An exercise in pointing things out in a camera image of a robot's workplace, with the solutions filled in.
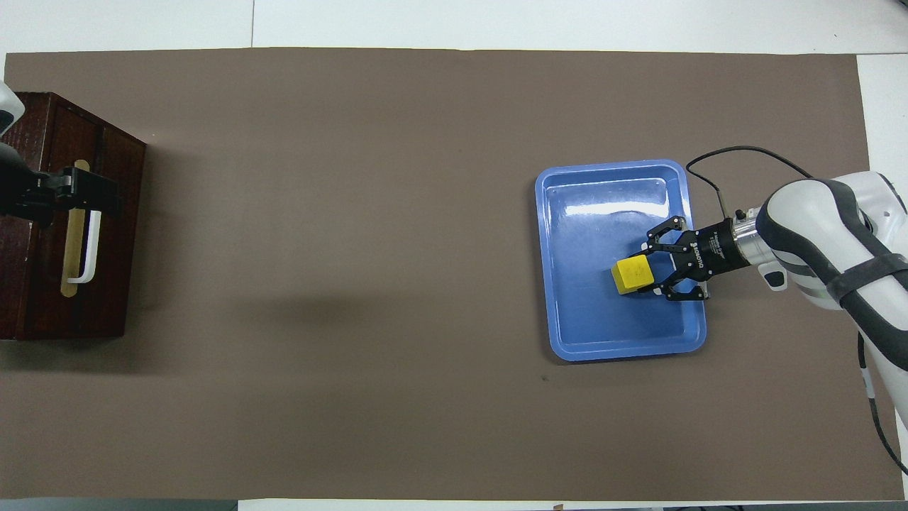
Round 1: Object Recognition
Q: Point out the dark wooden cabinet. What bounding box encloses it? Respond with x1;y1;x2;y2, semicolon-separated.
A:
0;89;148;341

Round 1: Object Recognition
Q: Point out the dark wooden drawer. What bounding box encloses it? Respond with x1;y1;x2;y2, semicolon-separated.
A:
27;92;107;339

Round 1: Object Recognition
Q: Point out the tan handle backplate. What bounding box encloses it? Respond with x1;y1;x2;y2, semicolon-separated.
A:
60;160;91;297

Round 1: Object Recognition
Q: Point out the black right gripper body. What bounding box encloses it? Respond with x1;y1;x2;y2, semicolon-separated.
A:
677;219;753;280

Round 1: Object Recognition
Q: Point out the white drawer handle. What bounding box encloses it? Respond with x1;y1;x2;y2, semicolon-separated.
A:
67;209;102;285

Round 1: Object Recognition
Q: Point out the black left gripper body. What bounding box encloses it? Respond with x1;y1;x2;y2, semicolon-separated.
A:
0;145;69;228

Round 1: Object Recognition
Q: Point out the blue plastic tray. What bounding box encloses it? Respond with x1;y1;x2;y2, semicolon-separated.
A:
534;159;708;363

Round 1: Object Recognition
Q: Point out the brown table mat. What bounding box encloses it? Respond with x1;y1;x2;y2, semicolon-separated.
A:
0;46;905;501

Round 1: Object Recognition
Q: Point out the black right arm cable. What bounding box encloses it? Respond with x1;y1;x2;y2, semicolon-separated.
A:
686;145;908;476

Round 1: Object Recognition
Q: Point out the yellow cube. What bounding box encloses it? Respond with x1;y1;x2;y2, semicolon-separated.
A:
611;255;657;297

